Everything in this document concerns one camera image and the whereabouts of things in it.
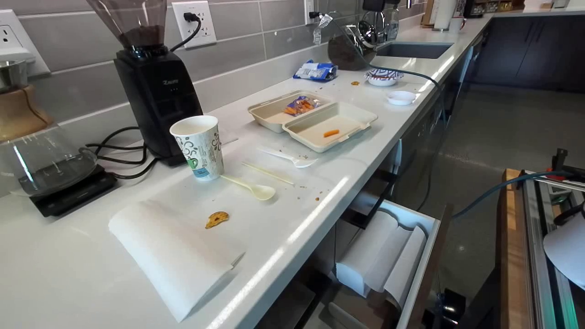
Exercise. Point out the clear bag of baby carrots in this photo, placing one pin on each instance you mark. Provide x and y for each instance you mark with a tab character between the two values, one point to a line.
303	104

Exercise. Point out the patterned paper cup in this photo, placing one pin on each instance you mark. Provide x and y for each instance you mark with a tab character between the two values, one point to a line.
199	146

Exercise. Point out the white wall outlet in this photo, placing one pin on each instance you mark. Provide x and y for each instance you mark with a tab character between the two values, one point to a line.
206	33
12	36

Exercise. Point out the open white drawer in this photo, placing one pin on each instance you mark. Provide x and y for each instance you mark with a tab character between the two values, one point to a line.
422	256

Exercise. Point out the black coffee scale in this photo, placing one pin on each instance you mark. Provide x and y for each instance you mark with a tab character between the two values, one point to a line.
74	194

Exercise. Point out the clear plastic fork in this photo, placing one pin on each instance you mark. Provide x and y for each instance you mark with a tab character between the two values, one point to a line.
303	161

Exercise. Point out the dark background cabinet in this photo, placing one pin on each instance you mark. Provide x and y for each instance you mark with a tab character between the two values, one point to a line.
531	51

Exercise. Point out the blue snack bag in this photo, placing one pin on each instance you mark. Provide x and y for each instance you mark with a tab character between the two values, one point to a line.
314	71

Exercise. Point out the dark lower counter cabinet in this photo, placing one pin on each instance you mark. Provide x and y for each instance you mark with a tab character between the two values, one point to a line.
427	139

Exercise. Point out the white paper towel roll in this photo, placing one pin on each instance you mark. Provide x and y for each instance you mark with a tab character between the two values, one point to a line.
444	13

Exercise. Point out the black coffee grinder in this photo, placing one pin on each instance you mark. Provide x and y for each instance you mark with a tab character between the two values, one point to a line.
158	91

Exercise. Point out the cream plastic spoon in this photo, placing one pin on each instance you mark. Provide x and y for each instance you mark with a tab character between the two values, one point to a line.
259	192

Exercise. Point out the black kettle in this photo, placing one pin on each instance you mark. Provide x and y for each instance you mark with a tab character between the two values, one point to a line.
350	47

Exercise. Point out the loose orange carrot piece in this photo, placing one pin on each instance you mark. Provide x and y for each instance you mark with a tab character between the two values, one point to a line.
332	132

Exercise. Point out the white round plastic lid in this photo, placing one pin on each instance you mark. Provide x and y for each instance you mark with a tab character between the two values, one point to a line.
403	99

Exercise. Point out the wooden cart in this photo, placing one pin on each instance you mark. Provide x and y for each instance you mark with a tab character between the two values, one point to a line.
515	256

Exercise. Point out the orange food scrap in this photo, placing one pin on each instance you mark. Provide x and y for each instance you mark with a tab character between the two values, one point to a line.
217	219

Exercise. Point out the small patterned bowl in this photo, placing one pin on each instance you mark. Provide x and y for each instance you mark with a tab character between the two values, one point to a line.
385	77

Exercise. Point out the dark kitchen sink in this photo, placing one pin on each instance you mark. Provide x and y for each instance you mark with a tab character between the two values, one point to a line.
414	49

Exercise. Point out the metal sink faucet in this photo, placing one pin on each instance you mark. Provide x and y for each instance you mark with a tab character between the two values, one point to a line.
381	20

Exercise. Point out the glass coffee carafe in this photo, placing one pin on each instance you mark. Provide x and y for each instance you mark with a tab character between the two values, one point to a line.
43	152

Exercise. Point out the beige clamshell takeout container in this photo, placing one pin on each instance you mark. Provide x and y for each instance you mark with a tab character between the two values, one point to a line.
317	137

